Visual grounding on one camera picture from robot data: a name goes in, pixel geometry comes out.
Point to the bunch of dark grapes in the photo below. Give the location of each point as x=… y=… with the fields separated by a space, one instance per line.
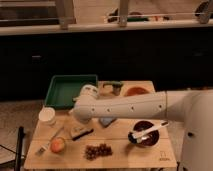
x=92 y=152

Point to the white plastic cup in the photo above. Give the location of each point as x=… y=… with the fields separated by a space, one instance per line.
x=47 y=116

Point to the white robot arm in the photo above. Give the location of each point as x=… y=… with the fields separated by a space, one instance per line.
x=192 y=107

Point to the blue sponge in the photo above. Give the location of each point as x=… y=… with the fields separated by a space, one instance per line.
x=105 y=122

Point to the black pole stand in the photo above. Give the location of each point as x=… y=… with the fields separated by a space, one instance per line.
x=19 y=144

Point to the orange peach fruit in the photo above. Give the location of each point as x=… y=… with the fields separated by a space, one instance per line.
x=57 y=145

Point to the green plastic tray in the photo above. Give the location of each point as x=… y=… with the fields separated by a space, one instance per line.
x=64 y=88

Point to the wooden board eraser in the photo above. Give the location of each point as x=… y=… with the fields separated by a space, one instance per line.
x=78 y=131

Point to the metal fork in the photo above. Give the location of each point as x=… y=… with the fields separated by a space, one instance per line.
x=45 y=146

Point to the corn cob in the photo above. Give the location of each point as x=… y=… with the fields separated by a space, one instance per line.
x=76 y=99

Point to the orange bowl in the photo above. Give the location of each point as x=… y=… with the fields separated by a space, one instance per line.
x=136 y=91

